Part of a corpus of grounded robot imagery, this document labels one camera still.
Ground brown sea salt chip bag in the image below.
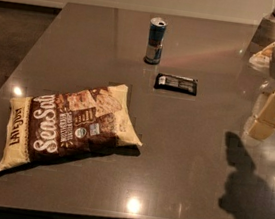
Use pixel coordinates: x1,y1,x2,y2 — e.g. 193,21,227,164
0,84,141,172

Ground black chocolate rxbar wrapper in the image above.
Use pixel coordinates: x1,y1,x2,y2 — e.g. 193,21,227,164
154,73,197,96

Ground white plate with food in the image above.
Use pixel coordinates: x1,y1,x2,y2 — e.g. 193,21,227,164
249,42,275,69

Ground blue silver drink can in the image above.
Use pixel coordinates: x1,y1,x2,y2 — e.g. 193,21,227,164
144,17,167,65

